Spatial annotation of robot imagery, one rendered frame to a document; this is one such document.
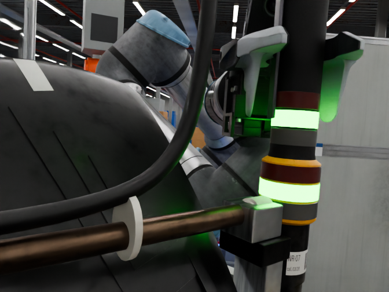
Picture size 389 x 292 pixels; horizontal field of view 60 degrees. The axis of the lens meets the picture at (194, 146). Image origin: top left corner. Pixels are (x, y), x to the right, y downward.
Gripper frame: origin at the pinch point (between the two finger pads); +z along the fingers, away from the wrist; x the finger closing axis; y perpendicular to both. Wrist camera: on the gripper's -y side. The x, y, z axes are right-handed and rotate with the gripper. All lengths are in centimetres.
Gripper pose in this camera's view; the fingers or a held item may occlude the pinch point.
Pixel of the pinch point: (315, 35)
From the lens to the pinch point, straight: 24.1
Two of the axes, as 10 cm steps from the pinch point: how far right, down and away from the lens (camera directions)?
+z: 0.7, 0.6, -10.0
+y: -0.6, 10.0, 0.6
